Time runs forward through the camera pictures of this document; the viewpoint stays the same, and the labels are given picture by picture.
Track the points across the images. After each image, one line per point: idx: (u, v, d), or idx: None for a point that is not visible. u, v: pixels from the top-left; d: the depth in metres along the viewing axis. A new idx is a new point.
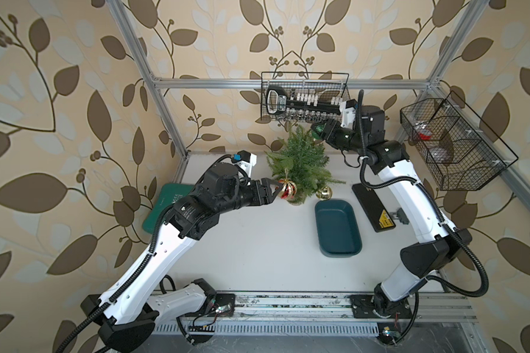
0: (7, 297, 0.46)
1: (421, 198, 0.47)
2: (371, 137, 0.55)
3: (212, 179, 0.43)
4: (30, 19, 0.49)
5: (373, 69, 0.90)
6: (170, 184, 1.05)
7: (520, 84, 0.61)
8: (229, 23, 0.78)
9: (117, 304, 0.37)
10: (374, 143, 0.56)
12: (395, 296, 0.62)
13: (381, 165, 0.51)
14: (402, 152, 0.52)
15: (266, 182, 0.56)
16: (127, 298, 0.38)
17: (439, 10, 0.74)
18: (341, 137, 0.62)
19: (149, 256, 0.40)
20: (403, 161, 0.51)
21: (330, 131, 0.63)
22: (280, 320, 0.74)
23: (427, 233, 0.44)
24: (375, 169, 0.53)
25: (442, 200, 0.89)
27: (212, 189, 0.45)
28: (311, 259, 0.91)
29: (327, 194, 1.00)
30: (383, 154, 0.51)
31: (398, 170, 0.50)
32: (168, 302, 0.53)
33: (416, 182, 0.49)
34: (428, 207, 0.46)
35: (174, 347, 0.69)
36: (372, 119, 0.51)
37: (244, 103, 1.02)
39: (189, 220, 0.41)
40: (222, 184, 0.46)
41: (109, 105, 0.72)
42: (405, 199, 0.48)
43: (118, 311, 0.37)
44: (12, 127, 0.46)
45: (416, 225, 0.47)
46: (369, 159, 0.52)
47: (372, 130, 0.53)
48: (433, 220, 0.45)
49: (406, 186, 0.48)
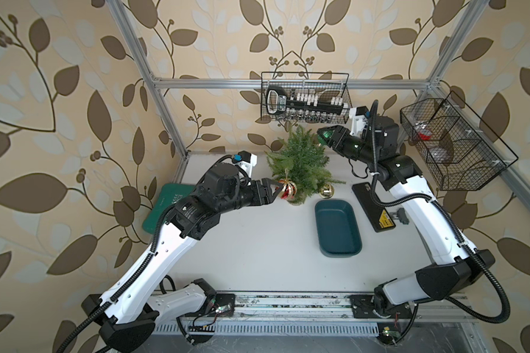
0: (7, 297, 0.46)
1: (439, 217, 0.44)
2: (383, 151, 0.52)
3: (213, 179, 0.44)
4: (30, 19, 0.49)
5: (373, 69, 0.90)
6: (170, 184, 1.05)
7: (520, 84, 0.61)
8: (229, 23, 0.78)
9: (118, 303, 0.37)
10: (385, 157, 0.54)
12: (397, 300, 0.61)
13: (393, 182, 0.49)
14: (414, 167, 0.50)
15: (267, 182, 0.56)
16: (128, 297, 0.38)
17: (439, 10, 0.74)
18: (350, 147, 0.59)
19: (150, 256, 0.40)
20: (417, 177, 0.49)
21: (338, 140, 0.61)
22: (280, 320, 0.74)
23: (446, 254, 0.42)
24: (386, 184, 0.51)
25: (442, 200, 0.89)
27: (213, 189, 0.45)
28: (311, 259, 0.91)
29: (329, 192, 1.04)
30: (394, 170, 0.49)
31: (411, 187, 0.47)
32: (168, 302, 0.53)
33: (431, 200, 0.46)
34: (445, 226, 0.44)
35: (174, 347, 0.69)
36: (387, 134, 0.49)
37: (244, 103, 1.02)
39: (190, 220, 0.42)
40: (223, 185, 0.46)
41: (109, 105, 0.72)
42: (422, 219, 0.45)
43: (118, 311, 0.37)
44: (12, 127, 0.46)
45: (433, 245, 0.44)
46: (380, 173, 0.50)
47: (386, 144, 0.51)
48: (452, 241, 0.42)
49: (422, 204, 0.46)
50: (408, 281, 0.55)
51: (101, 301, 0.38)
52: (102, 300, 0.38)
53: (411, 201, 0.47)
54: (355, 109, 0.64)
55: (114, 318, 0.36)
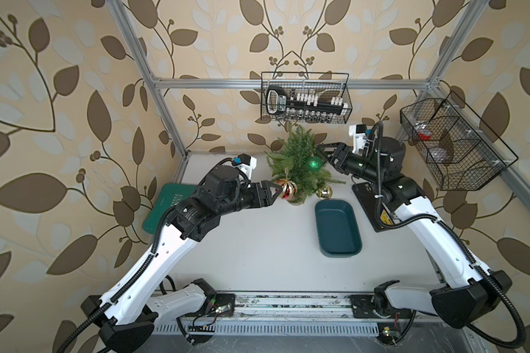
0: (6, 297, 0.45)
1: (446, 237, 0.44)
2: (388, 173, 0.53)
3: (213, 181, 0.44)
4: (29, 19, 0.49)
5: (373, 69, 0.90)
6: (170, 184, 1.05)
7: (520, 84, 0.61)
8: (229, 23, 0.78)
9: (117, 304, 0.37)
10: (390, 179, 0.55)
12: (399, 303, 0.61)
13: (397, 203, 0.49)
14: (417, 189, 0.50)
15: (266, 184, 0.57)
16: (128, 298, 0.38)
17: (439, 10, 0.74)
18: (354, 165, 0.59)
19: (152, 257, 0.40)
20: (420, 198, 0.49)
21: (341, 158, 0.59)
22: (280, 320, 0.74)
23: (458, 276, 0.40)
24: (391, 207, 0.51)
25: (442, 200, 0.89)
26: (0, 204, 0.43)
27: (213, 192, 0.46)
28: (312, 259, 0.90)
29: (327, 194, 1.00)
30: (397, 192, 0.50)
31: (414, 207, 0.48)
32: (167, 304, 0.53)
33: (437, 220, 0.46)
34: (454, 247, 0.43)
35: (174, 347, 0.69)
36: (393, 158, 0.49)
37: (244, 103, 1.02)
39: (190, 223, 0.42)
40: (224, 187, 0.47)
41: (109, 105, 0.72)
42: (428, 237, 0.45)
43: (117, 313, 0.37)
44: (12, 127, 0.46)
45: (445, 268, 0.43)
46: (383, 195, 0.51)
47: (391, 167, 0.51)
48: (464, 262, 0.41)
49: (428, 225, 0.46)
50: (417, 296, 0.53)
51: (101, 302, 0.38)
52: (102, 301, 0.38)
53: (416, 221, 0.47)
54: (354, 126, 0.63)
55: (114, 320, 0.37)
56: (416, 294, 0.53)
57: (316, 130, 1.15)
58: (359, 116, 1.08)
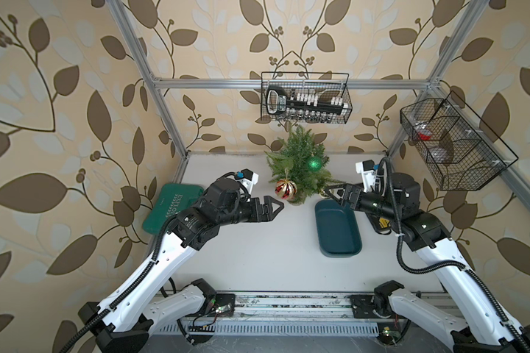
0: (7, 297, 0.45)
1: (474, 287, 0.41)
2: (405, 209, 0.51)
3: (215, 191, 0.46)
4: (29, 19, 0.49)
5: (373, 69, 0.90)
6: (170, 184, 1.05)
7: (520, 84, 0.61)
8: (229, 23, 0.78)
9: (115, 311, 0.38)
10: (408, 215, 0.52)
12: (399, 307, 0.61)
13: (420, 243, 0.46)
14: (440, 228, 0.47)
15: (268, 200, 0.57)
16: (127, 305, 0.39)
17: (439, 10, 0.74)
18: (368, 204, 0.58)
19: (152, 263, 0.41)
20: (445, 240, 0.46)
21: (354, 200, 0.58)
22: (280, 320, 0.74)
23: (489, 334, 0.38)
24: (413, 245, 0.48)
25: (442, 200, 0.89)
26: None
27: (215, 201, 0.48)
28: (312, 259, 0.90)
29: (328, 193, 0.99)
30: (421, 232, 0.47)
31: (440, 253, 0.45)
32: (163, 309, 0.53)
33: (465, 268, 0.43)
34: (483, 300, 0.40)
35: (174, 347, 0.69)
36: (408, 194, 0.48)
37: (244, 103, 1.02)
39: (191, 231, 0.44)
40: (224, 198, 0.49)
41: (109, 105, 0.72)
42: (454, 286, 0.43)
43: (115, 320, 0.37)
44: (12, 127, 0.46)
45: (475, 321, 0.40)
46: (405, 234, 0.48)
47: (408, 202, 0.49)
48: (494, 318, 0.39)
49: (454, 272, 0.43)
50: (424, 317, 0.53)
51: (99, 309, 0.38)
52: (101, 307, 0.38)
53: (442, 268, 0.44)
54: (361, 164, 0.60)
55: (112, 326, 0.37)
56: (424, 315, 0.54)
57: (316, 130, 1.15)
58: (359, 116, 1.08)
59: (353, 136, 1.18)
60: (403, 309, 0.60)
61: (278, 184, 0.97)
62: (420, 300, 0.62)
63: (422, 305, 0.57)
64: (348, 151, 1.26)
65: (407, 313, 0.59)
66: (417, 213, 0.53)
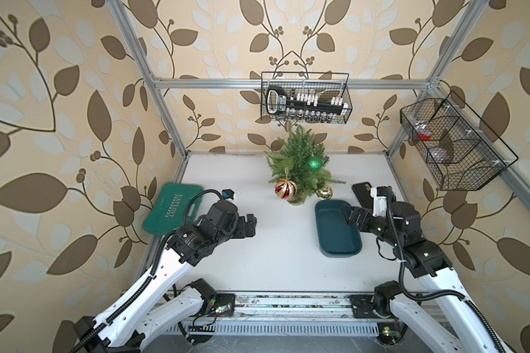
0: (6, 297, 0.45)
1: (473, 318, 0.43)
2: (408, 237, 0.54)
3: (216, 212, 0.51)
4: (30, 19, 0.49)
5: (373, 69, 0.90)
6: (170, 184, 1.05)
7: (520, 84, 0.61)
8: (229, 23, 0.79)
9: (110, 326, 0.39)
10: (410, 243, 0.55)
12: (400, 313, 0.61)
13: (422, 271, 0.48)
14: (442, 257, 0.49)
15: (252, 218, 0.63)
16: (123, 319, 0.40)
17: (439, 10, 0.74)
18: (375, 227, 0.62)
19: (150, 279, 0.43)
20: (446, 269, 0.48)
21: (362, 221, 0.64)
22: (280, 320, 0.74)
23: None
24: (415, 273, 0.51)
25: (442, 200, 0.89)
26: (0, 204, 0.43)
27: (215, 220, 0.52)
28: (312, 259, 0.90)
29: (327, 194, 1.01)
30: (422, 259, 0.49)
31: (441, 282, 0.46)
32: (157, 319, 0.52)
33: (464, 298, 0.45)
34: (482, 331, 0.42)
35: (174, 347, 0.69)
36: (408, 221, 0.51)
37: (244, 103, 1.02)
39: (189, 247, 0.46)
40: (224, 219, 0.54)
41: (109, 105, 0.72)
42: (453, 315, 0.44)
43: (110, 334, 0.38)
44: (12, 127, 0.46)
45: None
46: (407, 261, 0.50)
47: (409, 230, 0.53)
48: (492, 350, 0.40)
49: (454, 302, 0.44)
50: (425, 331, 0.54)
51: (96, 323, 0.39)
52: (97, 321, 0.39)
53: (442, 296, 0.46)
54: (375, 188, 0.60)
55: (107, 340, 0.38)
56: (425, 328, 0.54)
57: (316, 130, 1.15)
58: (359, 116, 1.08)
59: (353, 136, 1.18)
60: (404, 316, 0.60)
61: (278, 184, 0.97)
62: (424, 312, 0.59)
63: (426, 319, 0.56)
64: (348, 150, 1.26)
65: (407, 321, 0.59)
66: (420, 242, 0.53)
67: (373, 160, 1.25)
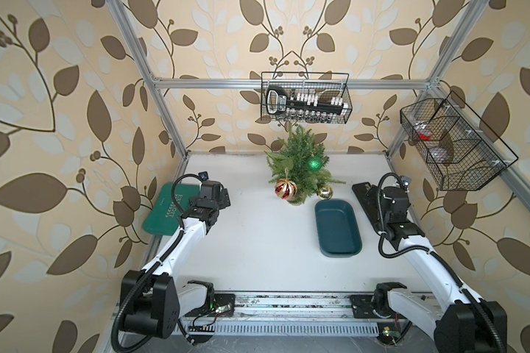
0: (6, 298, 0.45)
1: (439, 268, 0.48)
2: (393, 215, 0.63)
3: (207, 187, 0.64)
4: (30, 19, 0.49)
5: (373, 69, 0.90)
6: (170, 184, 1.05)
7: (520, 84, 0.61)
8: (229, 23, 0.78)
9: (163, 265, 0.44)
10: (395, 219, 0.63)
12: (397, 301, 0.61)
13: (398, 240, 0.58)
14: (417, 229, 0.59)
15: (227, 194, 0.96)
16: (171, 259, 0.46)
17: (439, 10, 0.74)
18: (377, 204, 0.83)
19: (182, 232, 0.53)
20: (419, 236, 0.57)
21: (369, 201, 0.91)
22: (280, 320, 0.74)
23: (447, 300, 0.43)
24: (394, 244, 0.59)
25: (442, 200, 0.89)
26: None
27: (209, 195, 0.66)
28: (312, 259, 0.90)
29: (327, 194, 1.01)
30: (398, 230, 0.59)
31: (411, 242, 0.55)
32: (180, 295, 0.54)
33: (429, 251, 0.53)
34: (444, 273, 0.47)
35: (174, 347, 0.69)
36: (394, 201, 0.60)
37: (244, 103, 1.02)
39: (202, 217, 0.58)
40: (214, 192, 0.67)
41: (109, 105, 0.72)
42: (423, 267, 0.50)
43: (167, 270, 0.44)
44: (12, 127, 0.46)
45: (439, 296, 0.45)
46: (387, 234, 0.60)
47: (395, 209, 0.62)
48: (453, 286, 0.44)
49: (422, 256, 0.51)
50: (417, 309, 0.53)
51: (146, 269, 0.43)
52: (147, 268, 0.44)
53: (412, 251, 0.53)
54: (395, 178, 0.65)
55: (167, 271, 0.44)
56: (417, 308, 0.54)
57: (316, 130, 1.15)
58: (359, 116, 1.08)
59: (353, 136, 1.18)
60: (401, 303, 0.59)
61: (278, 184, 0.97)
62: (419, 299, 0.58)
63: (419, 301, 0.57)
64: (348, 151, 1.26)
65: (404, 305, 0.58)
66: (404, 220, 0.64)
67: (373, 160, 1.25)
